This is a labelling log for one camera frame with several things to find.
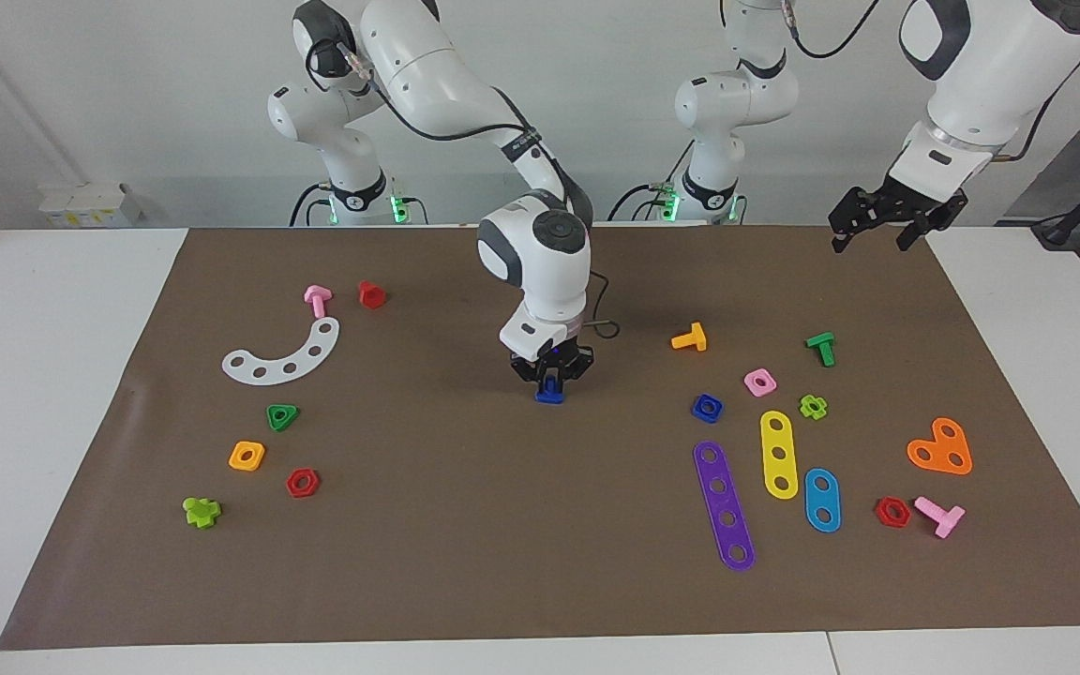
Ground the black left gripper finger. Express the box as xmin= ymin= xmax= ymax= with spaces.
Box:
xmin=896 ymin=214 xmax=937 ymax=252
xmin=829 ymin=186 xmax=880 ymax=254

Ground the brown table mat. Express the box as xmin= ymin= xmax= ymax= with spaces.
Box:
xmin=0 ymin=223 xmax=1080 ymax=652

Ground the purple four-hole plastic strip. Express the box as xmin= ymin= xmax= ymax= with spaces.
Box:
xmin=693 ymin=441 xmax=756 ymax=572

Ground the orange angled three-hole plate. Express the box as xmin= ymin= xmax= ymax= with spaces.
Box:
xmin=907 ymin=417 xmax=974 ymax=476

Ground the yellow three-hole plastic strip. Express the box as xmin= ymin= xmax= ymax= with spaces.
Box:
xmin=760 ymin=410 xmax=799 ymax=501

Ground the white curved five-hole strip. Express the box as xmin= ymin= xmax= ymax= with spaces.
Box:
xmin=221 ymin=317 xmax=341 ymax=386

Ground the blue two-hole plastic strip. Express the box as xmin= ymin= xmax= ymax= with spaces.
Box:
xmin=803 ymin=468 xmax=842 ymax=533

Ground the white box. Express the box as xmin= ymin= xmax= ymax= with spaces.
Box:
xmin=38 ymin=183 xmax=143 ymax=228

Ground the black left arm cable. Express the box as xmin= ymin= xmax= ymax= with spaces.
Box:
xmin=779 ymin=0 xmax=1080 ymax=165

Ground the black base cable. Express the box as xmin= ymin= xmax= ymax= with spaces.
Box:
xmin=290 ymin=181 xmax=335 ymax=228
xmin=607 ymin=178 xmax=686 ymax=223

